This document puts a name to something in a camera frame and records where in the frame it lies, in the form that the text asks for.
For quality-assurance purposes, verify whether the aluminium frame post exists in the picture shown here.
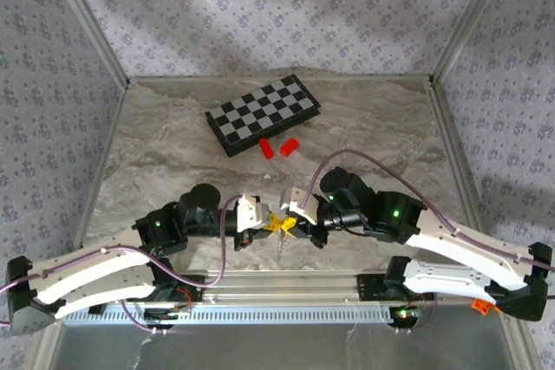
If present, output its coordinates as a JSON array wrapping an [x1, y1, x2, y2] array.
[[41, 0, 132, 85], [431, 0, 517, 81]]

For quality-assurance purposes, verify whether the grey metal sheet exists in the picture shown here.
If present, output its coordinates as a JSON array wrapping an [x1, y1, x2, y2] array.
[[47, 324, 528, 370]]

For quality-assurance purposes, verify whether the black and grey chessboard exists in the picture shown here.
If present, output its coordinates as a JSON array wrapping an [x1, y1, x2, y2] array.
[[204, 74, 322, 159]]

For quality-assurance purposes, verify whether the small circuit board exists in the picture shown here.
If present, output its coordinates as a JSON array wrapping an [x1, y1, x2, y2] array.
[[144, 307, 192, 330], [392, 305, 425, 328]]

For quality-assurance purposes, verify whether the grey slotted cable duct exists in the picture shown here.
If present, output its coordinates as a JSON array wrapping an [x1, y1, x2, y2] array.
[[64, 303, 394, 326]]

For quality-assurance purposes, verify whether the aluminium table edge rail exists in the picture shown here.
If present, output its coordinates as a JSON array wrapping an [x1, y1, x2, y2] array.
[[427, 77, 478, 219], [64, 79, 132, 258], [128, 75, 434, 84]]

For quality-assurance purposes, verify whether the long aluminium base rail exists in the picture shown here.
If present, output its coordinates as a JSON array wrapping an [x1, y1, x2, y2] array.
[[49, 269, 519, 307]]

